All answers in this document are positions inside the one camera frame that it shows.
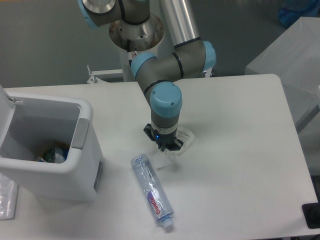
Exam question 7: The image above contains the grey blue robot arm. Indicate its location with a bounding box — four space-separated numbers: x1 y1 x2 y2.
78 0 217 151

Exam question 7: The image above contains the grey cabinet at right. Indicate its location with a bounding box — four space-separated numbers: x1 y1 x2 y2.
245 17 320 176

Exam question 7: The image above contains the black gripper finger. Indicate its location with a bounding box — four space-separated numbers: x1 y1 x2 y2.
166 138 184 151
143 123 155 142

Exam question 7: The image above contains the white trash can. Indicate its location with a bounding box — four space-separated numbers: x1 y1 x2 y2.
0 89 104 201

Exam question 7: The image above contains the black device at edge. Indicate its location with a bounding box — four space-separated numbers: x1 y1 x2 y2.
302 202 320 229

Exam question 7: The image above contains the white plastic wrapper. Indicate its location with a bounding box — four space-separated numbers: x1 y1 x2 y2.
150 126 195 170

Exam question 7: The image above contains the trash pile inside can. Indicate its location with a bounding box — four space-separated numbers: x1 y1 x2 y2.
34 141 70 164

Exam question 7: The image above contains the blue object on floor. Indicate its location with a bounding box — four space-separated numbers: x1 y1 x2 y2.
277 0 320 29

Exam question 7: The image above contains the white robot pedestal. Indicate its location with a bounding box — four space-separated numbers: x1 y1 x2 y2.
109 14 165 73

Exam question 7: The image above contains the clear plastic water bottle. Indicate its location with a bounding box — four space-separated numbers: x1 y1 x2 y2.
130 154 174 229

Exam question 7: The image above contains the white pedestal base bracket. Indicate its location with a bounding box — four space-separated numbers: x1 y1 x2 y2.
87 65 215 84

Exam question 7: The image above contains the black cable on pedestal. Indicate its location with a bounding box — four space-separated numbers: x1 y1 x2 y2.
126 38 133 63

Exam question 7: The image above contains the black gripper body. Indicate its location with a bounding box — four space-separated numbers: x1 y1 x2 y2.
153 130 177 152

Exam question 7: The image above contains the paper sheet in sleeve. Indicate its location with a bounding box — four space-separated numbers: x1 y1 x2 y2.
0 173 19 221

